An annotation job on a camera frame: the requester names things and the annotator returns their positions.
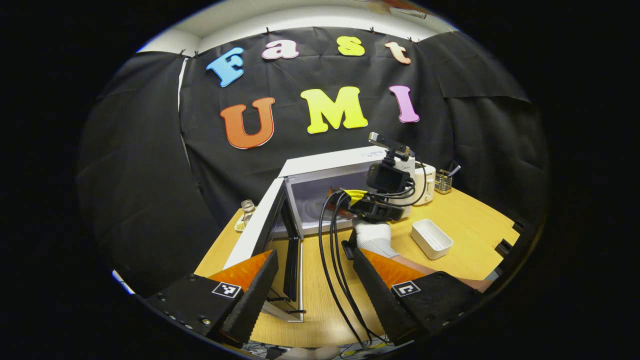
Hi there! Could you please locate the wire utensil holder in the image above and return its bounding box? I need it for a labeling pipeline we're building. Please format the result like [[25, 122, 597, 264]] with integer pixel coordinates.
[[434, 169, 453, 195]]

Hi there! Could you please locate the white toaster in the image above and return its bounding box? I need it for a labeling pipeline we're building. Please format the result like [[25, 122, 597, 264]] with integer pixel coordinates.
[[405, 162, 437, 206]]

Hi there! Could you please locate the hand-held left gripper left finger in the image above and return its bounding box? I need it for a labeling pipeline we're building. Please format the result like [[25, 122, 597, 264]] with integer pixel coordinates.
[[145, 249, 279, 347]]

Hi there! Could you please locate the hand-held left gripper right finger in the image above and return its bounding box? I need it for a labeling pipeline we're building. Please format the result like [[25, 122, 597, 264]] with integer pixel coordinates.
[[352, 247, 483, 346]]

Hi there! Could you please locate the white microwave oven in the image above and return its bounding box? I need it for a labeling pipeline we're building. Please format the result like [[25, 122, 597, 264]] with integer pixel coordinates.
[[223, 146, 416, 323]]

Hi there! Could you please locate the black cable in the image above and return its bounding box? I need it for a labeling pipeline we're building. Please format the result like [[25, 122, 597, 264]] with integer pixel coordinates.
[[380, 156, 429, 208], [318, 189, 368, 348], [330, 192, 391, 345]]

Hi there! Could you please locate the white plastic tray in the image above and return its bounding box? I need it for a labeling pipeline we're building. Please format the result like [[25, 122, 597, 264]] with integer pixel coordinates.
[[411, 218, 454, 260]]

